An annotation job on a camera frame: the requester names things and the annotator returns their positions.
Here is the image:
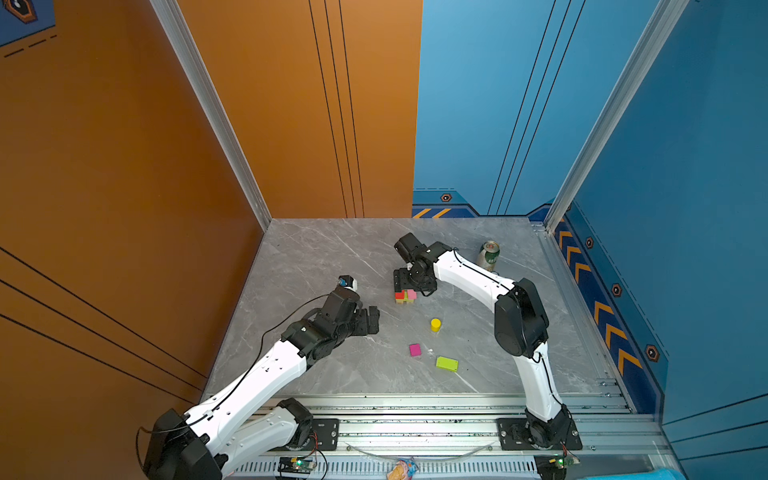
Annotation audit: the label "lime green block front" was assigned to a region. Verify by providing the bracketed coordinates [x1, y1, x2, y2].
[436, 356, 459, 373]

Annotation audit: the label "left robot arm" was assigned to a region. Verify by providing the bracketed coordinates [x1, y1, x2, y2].
[139, 275, 380, 479]

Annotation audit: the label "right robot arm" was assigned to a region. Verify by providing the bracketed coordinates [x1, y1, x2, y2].
[394, 233, 575, 449]

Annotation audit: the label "green beverage can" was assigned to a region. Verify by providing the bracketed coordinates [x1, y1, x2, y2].
[476, 240, 500, 272]

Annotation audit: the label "left circuit board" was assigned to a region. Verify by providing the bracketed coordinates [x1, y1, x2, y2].
[277, 457, 318, 479]

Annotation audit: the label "circuit board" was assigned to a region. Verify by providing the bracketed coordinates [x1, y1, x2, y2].
[549, 453, 581, 470]
[277, 457, 318, 479]

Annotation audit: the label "colourful snack wrapper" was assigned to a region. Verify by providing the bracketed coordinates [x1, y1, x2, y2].
[386, 460, 418, 480]

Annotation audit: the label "right circuit board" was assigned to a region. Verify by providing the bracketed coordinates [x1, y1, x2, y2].
[549, 453, 581, 470]

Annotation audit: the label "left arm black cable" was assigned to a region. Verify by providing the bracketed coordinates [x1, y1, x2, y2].
[134, 293, 331, 457]

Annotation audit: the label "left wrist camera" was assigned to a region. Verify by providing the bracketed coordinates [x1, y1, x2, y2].
[338, 275, 358, 291]

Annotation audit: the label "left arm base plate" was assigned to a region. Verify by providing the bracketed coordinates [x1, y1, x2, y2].
[271, 418, 340, 452]

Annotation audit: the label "aluminium front rail frame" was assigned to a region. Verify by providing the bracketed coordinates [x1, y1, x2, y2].
[253, 395, 679, 468]

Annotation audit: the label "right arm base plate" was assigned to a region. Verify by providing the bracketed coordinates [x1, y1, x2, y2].
[496, 417, 583, 451]

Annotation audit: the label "left aluminium corner post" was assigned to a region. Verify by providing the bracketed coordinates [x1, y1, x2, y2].
[150, 0, 272, 232]

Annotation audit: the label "aluminium corner post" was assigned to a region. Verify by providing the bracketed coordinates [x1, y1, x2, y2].
[543, 0, 689, 235]
[150, 0, 272, 232]

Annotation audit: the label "right aluminium corner post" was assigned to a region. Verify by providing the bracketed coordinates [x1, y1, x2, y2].
[543, 0, 689, 235]

